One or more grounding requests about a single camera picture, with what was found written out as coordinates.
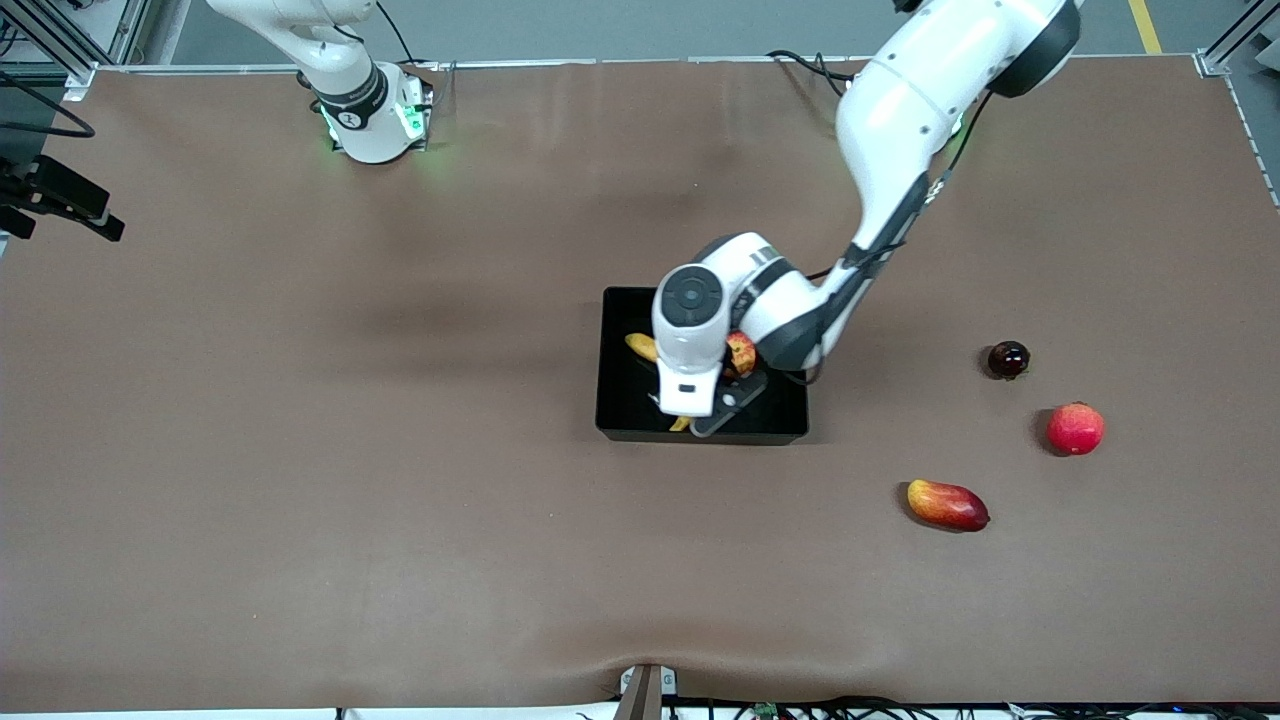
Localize black rectangular plastic box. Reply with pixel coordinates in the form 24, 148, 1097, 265
595, 286, 809, 446

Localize yellow banana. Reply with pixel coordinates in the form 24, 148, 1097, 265
625, 332, 693, 433

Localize plain red apple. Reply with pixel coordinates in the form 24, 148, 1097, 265
1046, 401, 1106, 457

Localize red and yellow mango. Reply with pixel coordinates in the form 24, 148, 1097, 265
906, 478, 991, 533

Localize dark purple plum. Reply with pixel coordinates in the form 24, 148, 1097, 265
987, 340, 1032, 381

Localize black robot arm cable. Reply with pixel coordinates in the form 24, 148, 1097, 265
780, 90, 994, 388
0, 70, 98, 141

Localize aluminium frame profile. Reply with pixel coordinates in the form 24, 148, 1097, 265
0, 0, 153, 96
1195, 0, 1280, 81

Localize thin black base cable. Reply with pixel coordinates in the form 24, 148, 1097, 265
375, 0, 441, 71

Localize black base cable bundle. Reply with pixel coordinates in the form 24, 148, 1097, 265
766, 48, 859, 101

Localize grey metal mount bracket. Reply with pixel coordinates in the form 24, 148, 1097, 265
613, 663, 679, 720

